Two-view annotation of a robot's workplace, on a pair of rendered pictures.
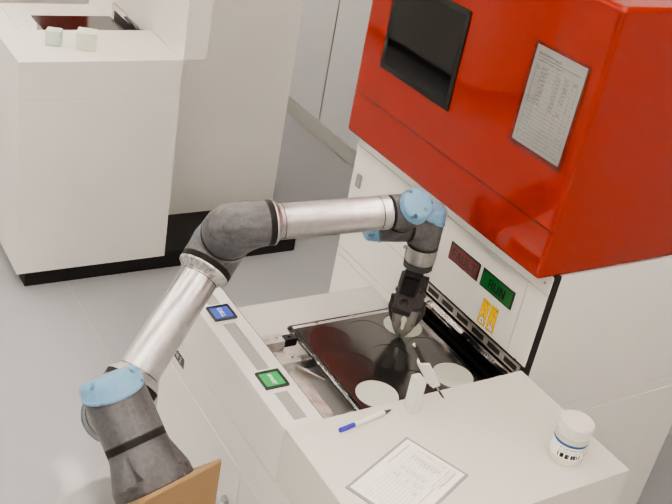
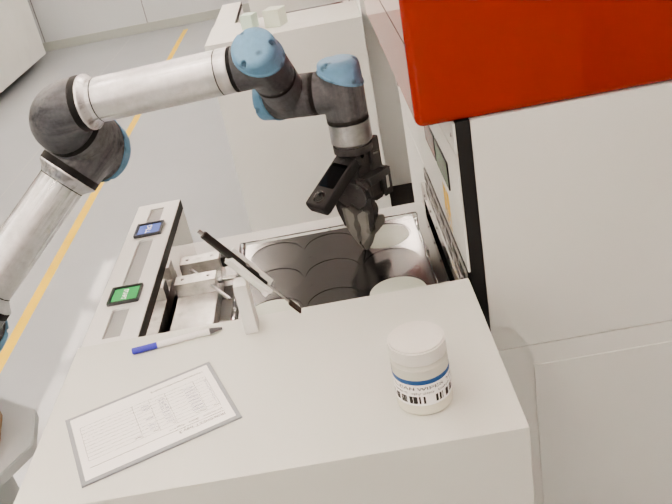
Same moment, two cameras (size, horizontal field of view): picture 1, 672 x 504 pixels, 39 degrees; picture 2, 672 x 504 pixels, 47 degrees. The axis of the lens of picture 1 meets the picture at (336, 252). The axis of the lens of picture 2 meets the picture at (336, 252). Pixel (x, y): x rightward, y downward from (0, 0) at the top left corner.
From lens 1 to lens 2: 143 cm
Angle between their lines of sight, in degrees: 33
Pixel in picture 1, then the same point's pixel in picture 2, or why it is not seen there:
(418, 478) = (166, 416)
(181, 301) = (22, 207)
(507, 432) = (362, 360)
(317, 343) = (257, 260)
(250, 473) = not seen: hidden behind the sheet
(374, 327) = (344, 239)
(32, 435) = not seen: hidden behind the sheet
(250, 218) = (46, 97)
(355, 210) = (173, 69)
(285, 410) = (103, 328)
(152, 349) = not seen: outside the picture
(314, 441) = (92, 364)
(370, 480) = (103, 414)
